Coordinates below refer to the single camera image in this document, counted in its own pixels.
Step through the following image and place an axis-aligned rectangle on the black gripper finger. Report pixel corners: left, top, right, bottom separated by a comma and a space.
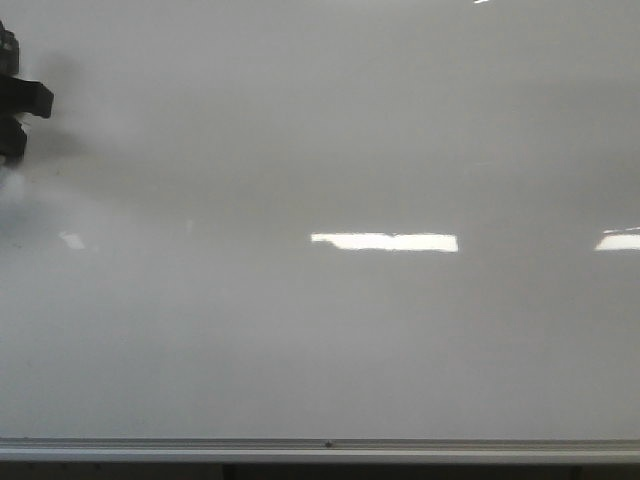
0, 116, 27, 161
0, 75, 53, 119

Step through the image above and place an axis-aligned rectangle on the white whiteboard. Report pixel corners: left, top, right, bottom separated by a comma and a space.
1, 1, 639, 440

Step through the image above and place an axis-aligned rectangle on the aluminium whiteboard frame rail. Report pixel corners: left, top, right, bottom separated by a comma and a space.
1, 438, 639, 465

